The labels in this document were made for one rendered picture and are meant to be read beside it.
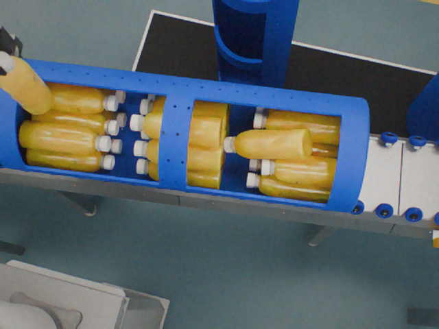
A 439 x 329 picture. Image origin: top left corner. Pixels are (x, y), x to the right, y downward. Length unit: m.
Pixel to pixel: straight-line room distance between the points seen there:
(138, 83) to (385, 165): 0.71
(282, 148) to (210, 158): 0.18
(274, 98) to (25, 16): 1.88
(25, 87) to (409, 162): 1.01
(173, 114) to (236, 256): 1.26
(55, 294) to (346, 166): 0.74
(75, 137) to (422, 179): 0.92
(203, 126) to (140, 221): 1.25
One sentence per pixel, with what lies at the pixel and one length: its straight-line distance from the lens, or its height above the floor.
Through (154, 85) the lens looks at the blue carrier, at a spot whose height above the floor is 1.21.
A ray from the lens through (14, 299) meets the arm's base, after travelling 1.46.
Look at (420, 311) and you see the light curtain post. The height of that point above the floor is 0.16.
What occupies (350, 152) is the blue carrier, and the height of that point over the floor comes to 1.23.
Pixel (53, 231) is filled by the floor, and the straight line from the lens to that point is 2.60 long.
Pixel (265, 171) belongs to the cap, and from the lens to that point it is 1.36.
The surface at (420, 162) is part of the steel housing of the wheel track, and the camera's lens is 1.65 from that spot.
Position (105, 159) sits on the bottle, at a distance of 1.47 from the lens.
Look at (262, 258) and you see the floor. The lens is 2.46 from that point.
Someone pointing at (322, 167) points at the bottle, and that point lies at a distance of 1.35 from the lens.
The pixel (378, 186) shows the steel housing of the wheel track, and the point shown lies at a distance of 1.60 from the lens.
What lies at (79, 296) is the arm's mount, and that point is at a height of 1.08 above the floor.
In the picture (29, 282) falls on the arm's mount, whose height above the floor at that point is 1.07.
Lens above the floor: 2.45
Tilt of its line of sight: 75 degrees down
